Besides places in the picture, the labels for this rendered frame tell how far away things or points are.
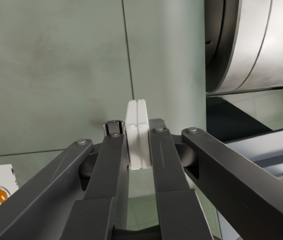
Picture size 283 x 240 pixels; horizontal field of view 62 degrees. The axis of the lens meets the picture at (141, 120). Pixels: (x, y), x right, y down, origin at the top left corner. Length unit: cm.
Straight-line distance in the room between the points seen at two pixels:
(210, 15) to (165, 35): 10
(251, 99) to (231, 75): 138
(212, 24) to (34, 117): 25
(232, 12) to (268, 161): 72
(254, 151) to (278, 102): 91
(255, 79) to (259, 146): 58
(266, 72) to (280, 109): 147
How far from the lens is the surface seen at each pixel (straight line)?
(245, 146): 93
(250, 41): 33
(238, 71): 35
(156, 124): 16
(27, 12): 29
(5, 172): 34
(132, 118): 16
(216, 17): 35
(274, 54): 35
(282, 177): 96
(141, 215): 198
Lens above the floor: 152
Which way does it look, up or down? 72 degrees down
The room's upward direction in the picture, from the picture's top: 178 degrees clockwise
